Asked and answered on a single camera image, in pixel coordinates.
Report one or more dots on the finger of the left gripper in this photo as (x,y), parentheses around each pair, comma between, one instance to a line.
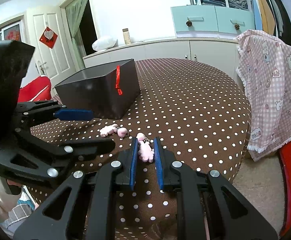
(88,149)
(49,110)

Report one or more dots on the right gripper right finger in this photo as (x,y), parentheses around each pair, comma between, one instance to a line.
(175,176)

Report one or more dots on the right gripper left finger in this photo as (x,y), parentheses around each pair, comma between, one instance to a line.
(117,176)

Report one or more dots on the pink plush charm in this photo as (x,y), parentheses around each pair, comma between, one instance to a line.
(112,129)
(145,152)

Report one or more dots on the red cat chair cover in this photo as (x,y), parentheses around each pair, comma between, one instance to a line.
(37,90)

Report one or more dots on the white panel door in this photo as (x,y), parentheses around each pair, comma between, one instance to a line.
(56,63)

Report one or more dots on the brown polka dot tablecloth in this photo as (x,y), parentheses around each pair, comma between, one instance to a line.
(200,114)

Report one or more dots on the dark grey storage box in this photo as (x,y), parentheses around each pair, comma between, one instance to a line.
(108,89)

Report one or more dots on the red diamond door decoration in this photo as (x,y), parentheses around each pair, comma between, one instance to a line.
(49,37)

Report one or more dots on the window with red cutouts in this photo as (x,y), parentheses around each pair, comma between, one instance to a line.
(11,32)

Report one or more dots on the white pillow bag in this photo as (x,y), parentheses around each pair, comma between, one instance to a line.
(104,43)

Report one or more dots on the green curtain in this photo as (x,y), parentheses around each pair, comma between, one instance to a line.
(74,13)

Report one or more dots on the beige jar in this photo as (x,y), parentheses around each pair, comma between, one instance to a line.
(126,36)

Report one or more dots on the white low cabinet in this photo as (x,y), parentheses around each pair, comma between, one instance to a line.
(216,52)

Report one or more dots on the pink checkered cloth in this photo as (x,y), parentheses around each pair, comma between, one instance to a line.
(265,71)

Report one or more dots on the teal drawer unit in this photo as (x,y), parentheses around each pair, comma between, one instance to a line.
(211,21)

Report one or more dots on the hanging clothes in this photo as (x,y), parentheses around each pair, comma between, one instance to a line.
(273,10)

